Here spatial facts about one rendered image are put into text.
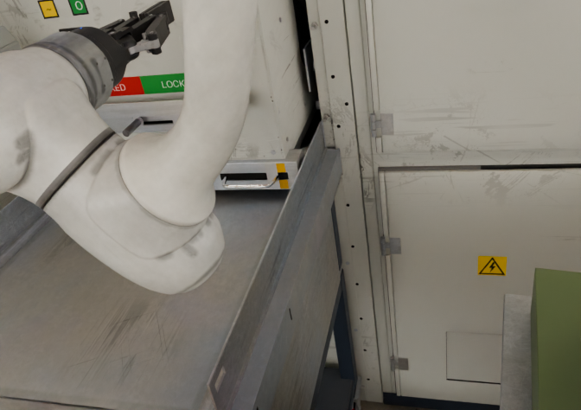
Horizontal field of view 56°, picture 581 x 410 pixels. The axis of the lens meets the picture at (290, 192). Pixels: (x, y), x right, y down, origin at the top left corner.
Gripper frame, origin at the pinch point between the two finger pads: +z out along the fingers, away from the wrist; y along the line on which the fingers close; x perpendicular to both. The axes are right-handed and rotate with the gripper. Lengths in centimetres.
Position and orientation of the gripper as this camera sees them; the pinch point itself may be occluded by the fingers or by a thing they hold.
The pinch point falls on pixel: (157, 17)
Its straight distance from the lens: 83.8
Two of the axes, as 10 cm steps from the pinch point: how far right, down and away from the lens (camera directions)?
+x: -1.5, -8.4, -5.2
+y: 9.6, 0.0, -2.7
